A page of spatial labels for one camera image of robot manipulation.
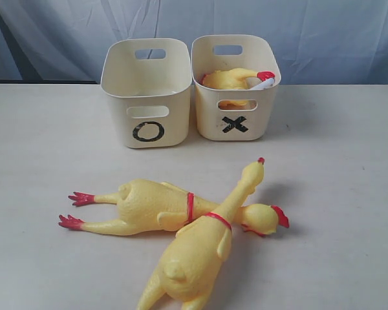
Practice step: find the yellow rubber chicken front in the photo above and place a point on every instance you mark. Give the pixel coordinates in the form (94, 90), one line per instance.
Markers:
(188, 268)

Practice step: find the cream bin marked X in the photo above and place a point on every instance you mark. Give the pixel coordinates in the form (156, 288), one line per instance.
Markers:
(226, 52)

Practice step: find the pale blue backdrop curtain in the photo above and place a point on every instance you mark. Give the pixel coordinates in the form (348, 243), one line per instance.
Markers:
(314, 42)

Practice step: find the yellow rubber chicken with tube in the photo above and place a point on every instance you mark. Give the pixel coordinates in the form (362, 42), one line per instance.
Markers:
(235, 79)

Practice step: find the yellow rubber chicken sideways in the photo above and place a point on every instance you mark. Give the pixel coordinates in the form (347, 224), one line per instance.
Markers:
(142, 206)

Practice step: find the cream bin marked O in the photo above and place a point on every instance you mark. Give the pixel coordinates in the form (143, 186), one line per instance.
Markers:
(147, 86)

